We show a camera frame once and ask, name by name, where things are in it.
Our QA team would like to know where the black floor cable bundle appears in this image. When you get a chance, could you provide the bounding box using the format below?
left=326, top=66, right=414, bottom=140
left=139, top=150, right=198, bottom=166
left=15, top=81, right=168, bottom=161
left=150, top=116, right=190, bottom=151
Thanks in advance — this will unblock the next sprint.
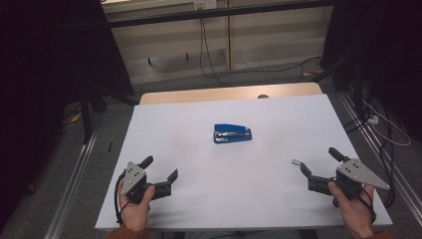
left=342, top=99, right=397, bottom=208

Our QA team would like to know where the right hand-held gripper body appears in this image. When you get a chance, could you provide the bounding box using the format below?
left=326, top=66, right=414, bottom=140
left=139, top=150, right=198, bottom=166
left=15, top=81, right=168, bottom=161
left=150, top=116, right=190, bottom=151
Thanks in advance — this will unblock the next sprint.
left=334, top=157, right=391, bottom=201

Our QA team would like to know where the black metal stand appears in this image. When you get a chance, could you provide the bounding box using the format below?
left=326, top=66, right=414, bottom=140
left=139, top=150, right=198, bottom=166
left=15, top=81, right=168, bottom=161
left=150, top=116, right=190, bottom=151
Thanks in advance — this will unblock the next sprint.
left=78, top=83, right=140, bottom=145
left=310, top=53, right=366, bottom=123

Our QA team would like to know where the aluminium floor rail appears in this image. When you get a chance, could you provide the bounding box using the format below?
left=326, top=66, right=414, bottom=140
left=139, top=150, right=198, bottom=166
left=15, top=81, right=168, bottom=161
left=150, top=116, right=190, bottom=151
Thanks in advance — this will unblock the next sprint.
left=337, top=91, right=422, bottom=227
left=43, top=130, right=99, bottom=239

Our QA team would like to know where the person's left hand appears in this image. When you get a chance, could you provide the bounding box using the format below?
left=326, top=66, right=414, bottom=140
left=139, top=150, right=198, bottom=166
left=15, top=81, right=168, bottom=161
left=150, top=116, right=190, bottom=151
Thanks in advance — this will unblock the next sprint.
left=117, top=178, right=156, bottom=232

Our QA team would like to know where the white table sheet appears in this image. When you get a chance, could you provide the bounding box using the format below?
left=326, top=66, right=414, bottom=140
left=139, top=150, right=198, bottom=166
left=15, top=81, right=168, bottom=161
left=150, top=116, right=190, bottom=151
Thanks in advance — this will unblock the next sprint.
left=95, top=94, right=394, bottom=231

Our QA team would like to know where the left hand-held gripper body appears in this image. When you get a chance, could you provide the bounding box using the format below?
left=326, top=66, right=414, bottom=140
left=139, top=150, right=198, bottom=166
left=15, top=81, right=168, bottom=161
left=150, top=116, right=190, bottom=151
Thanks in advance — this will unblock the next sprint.
left=120, top=160, right=157, bottom=205

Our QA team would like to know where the person's right hand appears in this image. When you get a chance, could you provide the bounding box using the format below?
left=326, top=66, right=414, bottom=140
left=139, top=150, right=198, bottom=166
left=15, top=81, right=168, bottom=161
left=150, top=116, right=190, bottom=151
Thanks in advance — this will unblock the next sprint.
left=327, top=180, right=377, bottom=239

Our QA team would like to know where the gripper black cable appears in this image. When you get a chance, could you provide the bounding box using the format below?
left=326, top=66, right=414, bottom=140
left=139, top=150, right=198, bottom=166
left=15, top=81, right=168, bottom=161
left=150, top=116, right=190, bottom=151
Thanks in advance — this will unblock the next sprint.
left=113, top=170, right=132, bottom=226
left=359, top=187, right=378, bottom=224

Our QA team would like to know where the black curtain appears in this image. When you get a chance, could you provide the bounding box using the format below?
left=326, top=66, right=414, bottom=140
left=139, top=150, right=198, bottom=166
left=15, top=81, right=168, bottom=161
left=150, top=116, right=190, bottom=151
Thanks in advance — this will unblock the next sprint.
left=0, top=0, right=135, bottom=233
left=319, top=0, right=422, bottom=140

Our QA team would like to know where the blue stapler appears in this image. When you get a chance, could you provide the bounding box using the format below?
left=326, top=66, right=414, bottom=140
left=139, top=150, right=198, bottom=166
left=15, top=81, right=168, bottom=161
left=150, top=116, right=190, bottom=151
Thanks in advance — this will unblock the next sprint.
left=213, top=122, right=253, bottom=144

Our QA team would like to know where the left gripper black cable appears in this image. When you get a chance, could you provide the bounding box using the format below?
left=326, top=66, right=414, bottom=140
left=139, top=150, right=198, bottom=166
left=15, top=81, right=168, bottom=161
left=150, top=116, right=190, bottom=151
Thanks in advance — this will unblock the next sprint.
left=113, top=170, right=132, bottom=226

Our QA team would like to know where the white wall socket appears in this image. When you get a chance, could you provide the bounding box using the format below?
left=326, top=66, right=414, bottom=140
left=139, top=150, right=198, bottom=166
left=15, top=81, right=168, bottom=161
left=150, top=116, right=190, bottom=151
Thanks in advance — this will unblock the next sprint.
left=193, top=0, right=218, bottom=10

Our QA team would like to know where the black metal crossbar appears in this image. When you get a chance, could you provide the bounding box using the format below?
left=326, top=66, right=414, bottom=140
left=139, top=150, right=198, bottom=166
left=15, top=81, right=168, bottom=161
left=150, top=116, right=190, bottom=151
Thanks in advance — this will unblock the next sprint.
left=106, top=0, right=334, bottom=29

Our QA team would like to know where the black power cable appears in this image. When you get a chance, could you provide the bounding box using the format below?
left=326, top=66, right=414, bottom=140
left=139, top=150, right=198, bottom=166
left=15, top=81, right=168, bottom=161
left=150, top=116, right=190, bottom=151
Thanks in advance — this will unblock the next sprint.
left=198, top=9, right=323, bottom=81
left=200, top=9, right=233, bottom=88

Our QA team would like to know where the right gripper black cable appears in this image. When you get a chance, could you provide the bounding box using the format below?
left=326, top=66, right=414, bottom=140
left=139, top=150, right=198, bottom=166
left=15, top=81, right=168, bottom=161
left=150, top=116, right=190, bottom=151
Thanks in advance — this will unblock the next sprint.
left=359, top=187, right=378, bottom=224

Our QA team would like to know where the white cable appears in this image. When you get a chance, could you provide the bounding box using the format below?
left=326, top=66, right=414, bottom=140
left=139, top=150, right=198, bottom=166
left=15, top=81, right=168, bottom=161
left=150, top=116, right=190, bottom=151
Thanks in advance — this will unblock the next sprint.
left=362, top=99, right=412, bottom=147

